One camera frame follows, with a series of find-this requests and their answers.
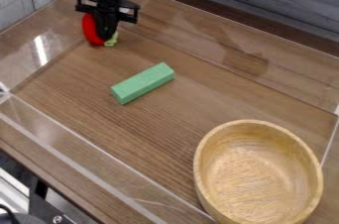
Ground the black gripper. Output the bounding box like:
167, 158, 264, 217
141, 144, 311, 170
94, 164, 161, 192
76, 0, 140, 41

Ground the red plush strawberry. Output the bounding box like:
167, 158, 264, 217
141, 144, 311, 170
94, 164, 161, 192
82, 14, 117, 47

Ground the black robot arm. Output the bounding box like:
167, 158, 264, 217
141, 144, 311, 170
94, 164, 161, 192
76, 0, 140, 46

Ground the green rectangular block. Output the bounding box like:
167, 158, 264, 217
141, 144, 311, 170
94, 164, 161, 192
110, 62, 175, 105

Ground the wooden bowl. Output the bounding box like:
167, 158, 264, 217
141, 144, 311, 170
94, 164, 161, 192
193, 120, 323, 224

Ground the clear acrylic enclosure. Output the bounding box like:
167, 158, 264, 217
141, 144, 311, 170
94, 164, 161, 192
0, 0, 339, 224

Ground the black metal table bracket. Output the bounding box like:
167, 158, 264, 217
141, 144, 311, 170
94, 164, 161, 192
28, 178, 76, 224

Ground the black cable lower left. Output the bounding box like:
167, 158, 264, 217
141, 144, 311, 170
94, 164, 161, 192
0, 202, 21, 224

